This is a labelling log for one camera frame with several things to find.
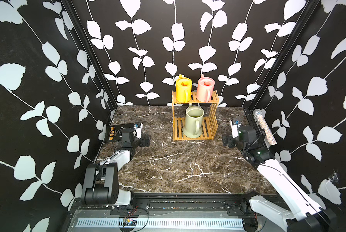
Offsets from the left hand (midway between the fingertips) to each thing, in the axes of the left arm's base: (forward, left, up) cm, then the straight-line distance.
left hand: (144, 132), depth 92 cm
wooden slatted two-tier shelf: (+13, -48, -7) cm, 50 cm away
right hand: (-9, -51, +12) cm, 53 cm away
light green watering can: (+2, -32, +11) cm, 34 cm away
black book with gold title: (+6, +24, -8) cm, 26 cm away
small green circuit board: (-47, +4, -11) cm, 48 cm away
